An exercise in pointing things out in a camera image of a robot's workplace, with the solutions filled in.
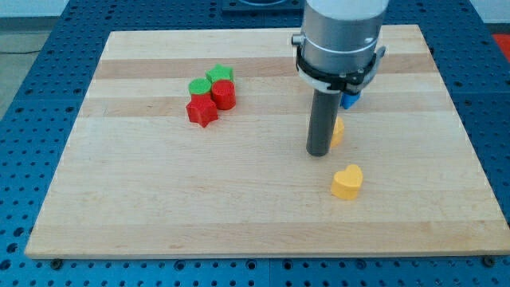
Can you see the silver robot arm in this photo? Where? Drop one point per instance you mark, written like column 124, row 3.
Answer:
column 339, row 36

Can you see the yellow heart block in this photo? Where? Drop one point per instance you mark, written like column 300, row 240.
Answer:
column 346, row 183

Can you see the red cylinder block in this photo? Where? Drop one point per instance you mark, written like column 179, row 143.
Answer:
column 224, row 94

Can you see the red star block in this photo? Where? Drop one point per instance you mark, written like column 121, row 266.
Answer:
column 201, row 110

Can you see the wooden board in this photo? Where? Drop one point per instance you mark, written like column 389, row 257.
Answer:
column 137, row 179

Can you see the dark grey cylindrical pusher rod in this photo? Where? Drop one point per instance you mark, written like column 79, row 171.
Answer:
column 322, row 122

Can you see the green star block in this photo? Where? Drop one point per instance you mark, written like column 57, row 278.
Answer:
column 219, row 72

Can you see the green cylinder block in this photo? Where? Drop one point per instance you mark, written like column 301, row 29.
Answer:
column 200, row 88

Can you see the yellow block behind rod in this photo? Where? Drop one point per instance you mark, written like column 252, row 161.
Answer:
column 338, row 131

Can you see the blue block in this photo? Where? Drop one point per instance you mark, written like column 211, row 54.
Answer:
column 348, row 99

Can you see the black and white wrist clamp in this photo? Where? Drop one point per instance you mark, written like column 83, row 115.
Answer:
column 351, row 83

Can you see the red object at right edge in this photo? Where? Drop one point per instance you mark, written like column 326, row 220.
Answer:
column 503, row 42

